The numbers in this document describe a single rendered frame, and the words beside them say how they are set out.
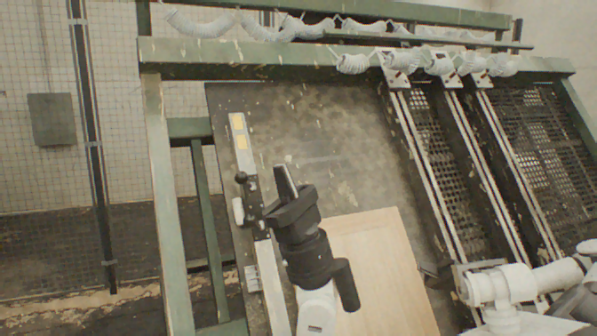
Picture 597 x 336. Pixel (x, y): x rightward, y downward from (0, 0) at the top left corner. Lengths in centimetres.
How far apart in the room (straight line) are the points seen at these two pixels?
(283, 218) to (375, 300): 68
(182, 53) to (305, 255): 80
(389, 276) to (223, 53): 89
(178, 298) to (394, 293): 65
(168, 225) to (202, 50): 56
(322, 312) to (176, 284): 45
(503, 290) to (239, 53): 98
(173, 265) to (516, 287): 75
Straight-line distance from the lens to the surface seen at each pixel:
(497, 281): 74
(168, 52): 119
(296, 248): 60
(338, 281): 65
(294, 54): 130
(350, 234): 117
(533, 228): 169
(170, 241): 98
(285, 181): 57
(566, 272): 117
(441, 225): 131
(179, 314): 96
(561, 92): 244
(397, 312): 121
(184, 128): 120
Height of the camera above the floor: 177
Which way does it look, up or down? 14 degrees down
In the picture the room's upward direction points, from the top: straight up
